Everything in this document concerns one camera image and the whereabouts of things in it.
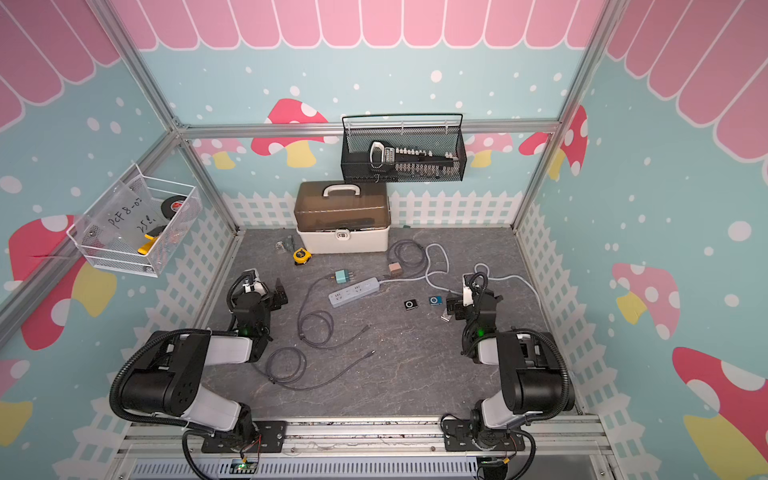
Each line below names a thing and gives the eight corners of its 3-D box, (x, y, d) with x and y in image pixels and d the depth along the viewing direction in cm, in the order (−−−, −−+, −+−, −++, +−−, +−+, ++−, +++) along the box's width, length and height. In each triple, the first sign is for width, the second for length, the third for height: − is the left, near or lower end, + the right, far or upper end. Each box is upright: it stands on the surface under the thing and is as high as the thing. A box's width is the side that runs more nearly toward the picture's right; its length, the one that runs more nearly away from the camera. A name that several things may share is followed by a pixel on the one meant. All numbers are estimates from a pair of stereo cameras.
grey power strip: (331, 309, 99) (330, 305, 97) (328, 300, 101) (326, 295, 99) (381, 289, 104) (381, 285, 102) (376, 280, 106) (376, 276, 104)
